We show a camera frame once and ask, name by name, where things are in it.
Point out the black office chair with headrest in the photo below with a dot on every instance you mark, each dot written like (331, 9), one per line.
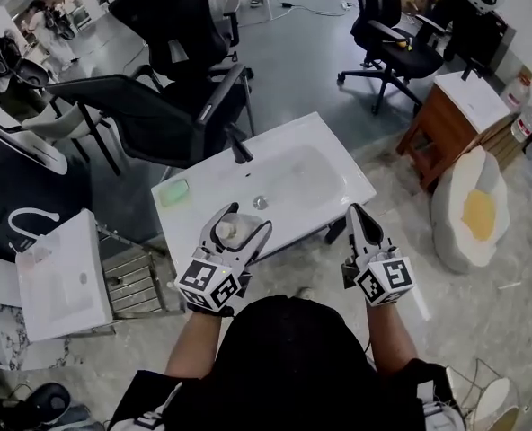
(396, 52)

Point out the metal rack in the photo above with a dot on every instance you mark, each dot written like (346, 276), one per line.
(135, 281)

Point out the black mesh reclining office chair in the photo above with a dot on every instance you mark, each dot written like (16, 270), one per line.
(149, 115)

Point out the egg-shaped cushion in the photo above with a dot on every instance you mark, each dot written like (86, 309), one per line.
(468, 213)

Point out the person's left forearm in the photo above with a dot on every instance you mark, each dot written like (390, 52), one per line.
(194, 344)

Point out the large clear water bottle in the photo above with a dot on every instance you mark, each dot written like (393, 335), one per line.
(526, 121)
(516, 92)

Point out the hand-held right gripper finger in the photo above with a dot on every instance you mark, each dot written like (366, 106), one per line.
(355, 234)
(373, 236)

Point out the person's shoe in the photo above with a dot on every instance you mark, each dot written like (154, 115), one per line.
(304, 292)

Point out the black padded office chair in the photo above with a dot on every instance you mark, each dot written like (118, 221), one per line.
(180, 25)

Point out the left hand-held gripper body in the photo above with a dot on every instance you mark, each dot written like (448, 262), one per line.
(207, 281)

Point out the black cabinet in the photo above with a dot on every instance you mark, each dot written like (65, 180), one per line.
(472, 38)

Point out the green soap bar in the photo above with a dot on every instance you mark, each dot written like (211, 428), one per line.
(174, 192)

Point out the marble pattern panel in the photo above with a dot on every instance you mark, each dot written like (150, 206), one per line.
(3, 339)

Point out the black shampoo basin chair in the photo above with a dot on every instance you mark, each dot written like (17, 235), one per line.
(19, 67)

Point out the wooden cabinet with white sink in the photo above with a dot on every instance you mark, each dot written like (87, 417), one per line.
(445, 124)

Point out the small white sink basin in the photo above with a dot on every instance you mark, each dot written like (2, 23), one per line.
(64, 281)

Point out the small yellow object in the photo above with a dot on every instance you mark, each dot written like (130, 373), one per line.
(403, 43)

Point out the white ceramic sink basin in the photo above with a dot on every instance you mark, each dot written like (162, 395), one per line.
(302, 137)

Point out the person's right forearm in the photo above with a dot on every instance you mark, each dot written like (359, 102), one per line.
(392, 335)

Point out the person's black shirt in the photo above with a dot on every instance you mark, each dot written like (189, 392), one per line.
(293, 366)

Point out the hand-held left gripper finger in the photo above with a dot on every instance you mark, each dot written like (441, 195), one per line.
(257, 243)
(210, 234)

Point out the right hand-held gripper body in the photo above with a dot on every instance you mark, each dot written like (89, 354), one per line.
(383, 281)

